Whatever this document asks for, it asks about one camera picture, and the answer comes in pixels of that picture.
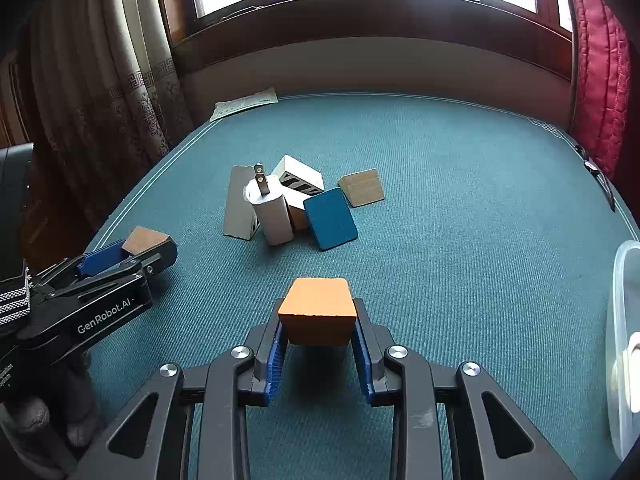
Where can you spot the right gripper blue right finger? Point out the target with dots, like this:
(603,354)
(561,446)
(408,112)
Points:
(392,375)

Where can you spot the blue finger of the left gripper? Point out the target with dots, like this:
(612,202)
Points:
(72,270)
(146,265)

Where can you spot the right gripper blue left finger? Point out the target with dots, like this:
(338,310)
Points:
(246,375)

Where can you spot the plain wooden rectangular block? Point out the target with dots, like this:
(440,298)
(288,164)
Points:
(142,239)

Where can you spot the orange tiger-stripe wedge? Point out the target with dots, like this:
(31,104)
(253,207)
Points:
(318,312)

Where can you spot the grey zebra-stripe wedge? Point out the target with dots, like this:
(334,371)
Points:
(240,220)

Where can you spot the white wall charger plug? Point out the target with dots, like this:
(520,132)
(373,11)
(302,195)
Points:
(266,195)

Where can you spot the blue wooden wedge block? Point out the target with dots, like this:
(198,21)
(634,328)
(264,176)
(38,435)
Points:
(329,219)

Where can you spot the white zebra-stripe wedge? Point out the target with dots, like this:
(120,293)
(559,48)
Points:
(300,177)

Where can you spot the light wooden wedge block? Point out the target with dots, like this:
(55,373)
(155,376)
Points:
(362,188)

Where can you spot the clear plastic bowl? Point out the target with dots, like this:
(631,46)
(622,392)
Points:
(622,350)

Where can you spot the grey gloved left hand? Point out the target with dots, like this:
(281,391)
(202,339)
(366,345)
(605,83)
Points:
(52,421)

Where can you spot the beige patterned curtain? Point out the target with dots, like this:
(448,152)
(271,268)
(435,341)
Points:
(108,95)

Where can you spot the printed paper sheet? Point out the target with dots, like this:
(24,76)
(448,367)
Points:
(227,108)

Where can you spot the red quilted curtain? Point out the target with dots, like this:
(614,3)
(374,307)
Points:
(606,110)

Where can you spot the dark wooden window frame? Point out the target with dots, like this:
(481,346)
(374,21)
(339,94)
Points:
(532,36)

